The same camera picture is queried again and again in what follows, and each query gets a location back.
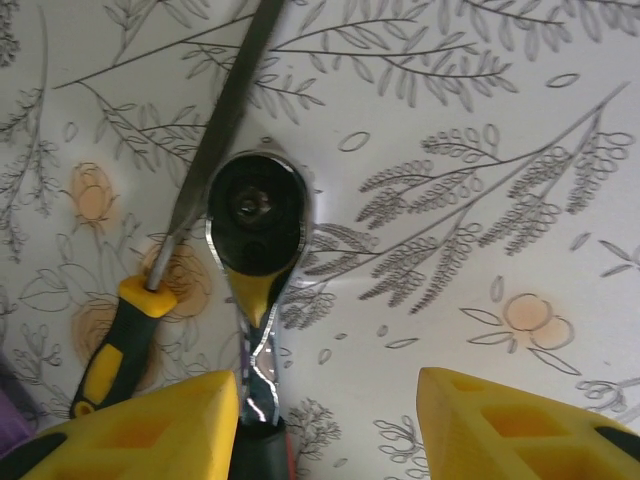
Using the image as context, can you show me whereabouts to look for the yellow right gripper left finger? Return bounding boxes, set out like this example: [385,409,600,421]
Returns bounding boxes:
[19,369,240,480]

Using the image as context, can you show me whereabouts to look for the chrome ratchet wrench black handle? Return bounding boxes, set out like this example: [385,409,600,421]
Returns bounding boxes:
[203,137,315,480]

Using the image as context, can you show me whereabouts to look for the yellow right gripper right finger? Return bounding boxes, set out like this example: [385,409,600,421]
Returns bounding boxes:
[417,367,640,480]

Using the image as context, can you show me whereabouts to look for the screwdrivers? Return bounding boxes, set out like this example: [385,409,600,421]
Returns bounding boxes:
[67,0,287,420]

